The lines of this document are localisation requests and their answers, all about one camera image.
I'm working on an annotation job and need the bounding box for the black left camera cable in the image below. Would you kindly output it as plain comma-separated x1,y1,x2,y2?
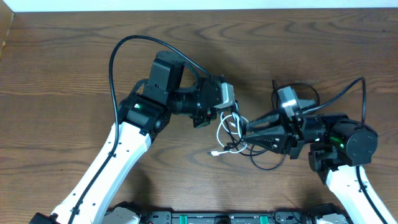
67,34,215,224

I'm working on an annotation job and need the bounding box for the black USB cable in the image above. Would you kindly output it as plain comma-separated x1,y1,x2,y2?
222,79,321,172

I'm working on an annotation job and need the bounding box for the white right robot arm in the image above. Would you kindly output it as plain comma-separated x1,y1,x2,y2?
243,110,396,223

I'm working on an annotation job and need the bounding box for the white USB cable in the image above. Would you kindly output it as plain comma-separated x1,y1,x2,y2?
210,102,249,157

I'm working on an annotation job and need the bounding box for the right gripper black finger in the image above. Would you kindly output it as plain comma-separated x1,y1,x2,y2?
246,113,280,130
244,126,288,154

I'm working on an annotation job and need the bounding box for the black camera cable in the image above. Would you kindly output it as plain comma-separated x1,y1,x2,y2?
67,34,215,224
303,77,392,224

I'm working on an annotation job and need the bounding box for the black right camera cable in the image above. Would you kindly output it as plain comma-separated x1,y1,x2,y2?
303,77,392,224

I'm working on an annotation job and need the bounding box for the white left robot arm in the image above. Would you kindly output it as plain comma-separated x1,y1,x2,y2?
31,50,235,223

